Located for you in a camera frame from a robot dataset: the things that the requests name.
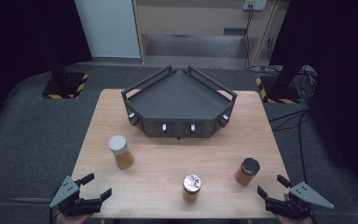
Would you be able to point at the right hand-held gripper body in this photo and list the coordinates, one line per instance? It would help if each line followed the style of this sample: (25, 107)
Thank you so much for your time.
(295, 207)

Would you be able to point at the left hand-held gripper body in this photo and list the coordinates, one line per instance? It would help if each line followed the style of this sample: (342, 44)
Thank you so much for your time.
(74, 203)

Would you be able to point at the black lid spice jar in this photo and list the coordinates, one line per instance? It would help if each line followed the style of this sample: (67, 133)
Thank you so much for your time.
(245, 174)

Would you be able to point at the white lid spice jar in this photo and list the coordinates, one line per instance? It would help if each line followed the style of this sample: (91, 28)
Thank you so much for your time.
(122, 157)

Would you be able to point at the silver lid spice jar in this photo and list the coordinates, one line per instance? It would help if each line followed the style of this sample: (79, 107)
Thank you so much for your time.
(192, 186)

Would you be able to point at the dark grey corner rack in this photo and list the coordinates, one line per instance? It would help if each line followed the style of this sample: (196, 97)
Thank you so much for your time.
(177, 99)

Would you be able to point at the person's right hand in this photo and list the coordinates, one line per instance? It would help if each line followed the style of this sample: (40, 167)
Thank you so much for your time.
(295, 222)

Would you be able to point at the person's left hand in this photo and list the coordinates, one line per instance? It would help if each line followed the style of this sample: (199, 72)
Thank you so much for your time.
(71, 220)

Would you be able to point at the black stand with striped base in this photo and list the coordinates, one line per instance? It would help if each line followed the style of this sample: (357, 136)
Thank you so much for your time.
(65, 87)
(279, 93)

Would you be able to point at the black curtain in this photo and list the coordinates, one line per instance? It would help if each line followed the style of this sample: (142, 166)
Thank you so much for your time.
(18, 46)
(341, 77)

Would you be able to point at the white panel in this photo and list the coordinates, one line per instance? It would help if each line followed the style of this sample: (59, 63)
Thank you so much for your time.
(108, 28)

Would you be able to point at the white wall outlet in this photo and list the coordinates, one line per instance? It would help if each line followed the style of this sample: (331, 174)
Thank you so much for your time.
(254, 4)

